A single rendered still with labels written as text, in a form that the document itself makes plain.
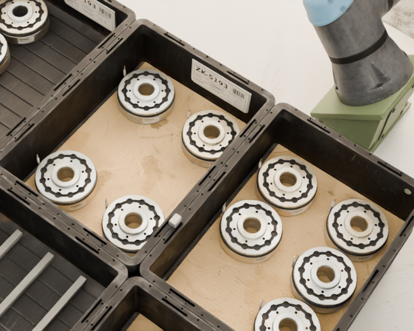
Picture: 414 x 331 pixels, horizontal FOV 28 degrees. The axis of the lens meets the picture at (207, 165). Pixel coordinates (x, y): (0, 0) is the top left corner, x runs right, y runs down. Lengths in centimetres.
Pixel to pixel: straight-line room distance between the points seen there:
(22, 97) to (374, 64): 64
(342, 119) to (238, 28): 35
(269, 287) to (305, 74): 56
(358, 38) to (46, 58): 58
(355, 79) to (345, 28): 10
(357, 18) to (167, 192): 45
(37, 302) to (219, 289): 29
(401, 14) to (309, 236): 160
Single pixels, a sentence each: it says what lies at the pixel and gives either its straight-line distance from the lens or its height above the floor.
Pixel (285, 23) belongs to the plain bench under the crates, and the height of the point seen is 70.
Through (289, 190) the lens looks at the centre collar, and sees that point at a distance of 138.
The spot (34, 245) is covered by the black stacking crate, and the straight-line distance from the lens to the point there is 137.
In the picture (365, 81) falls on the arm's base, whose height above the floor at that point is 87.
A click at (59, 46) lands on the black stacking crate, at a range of 160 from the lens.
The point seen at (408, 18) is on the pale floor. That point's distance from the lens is 288.
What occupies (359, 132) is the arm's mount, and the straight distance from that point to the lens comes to 158.
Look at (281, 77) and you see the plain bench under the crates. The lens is 173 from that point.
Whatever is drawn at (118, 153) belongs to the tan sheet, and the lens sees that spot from 145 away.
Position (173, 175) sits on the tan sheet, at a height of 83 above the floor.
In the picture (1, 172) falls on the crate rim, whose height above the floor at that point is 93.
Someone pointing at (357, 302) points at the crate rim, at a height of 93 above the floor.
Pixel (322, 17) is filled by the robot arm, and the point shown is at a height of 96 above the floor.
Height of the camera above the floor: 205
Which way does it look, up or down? 58 degrees down
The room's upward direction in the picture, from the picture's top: 6 degrees clockwise
